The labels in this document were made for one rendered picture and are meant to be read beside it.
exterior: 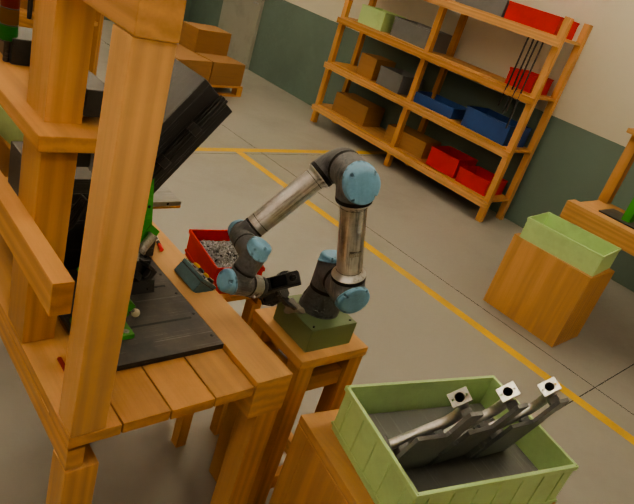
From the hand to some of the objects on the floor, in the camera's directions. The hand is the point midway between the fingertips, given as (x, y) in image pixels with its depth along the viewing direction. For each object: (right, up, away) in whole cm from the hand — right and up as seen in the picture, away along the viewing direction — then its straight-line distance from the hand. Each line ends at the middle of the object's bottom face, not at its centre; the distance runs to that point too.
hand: (302, 292), depth 211 cm
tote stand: (+18, -119, +17) cm, 122 cm away
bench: (-99, -67, +44) cm, 128 cm away
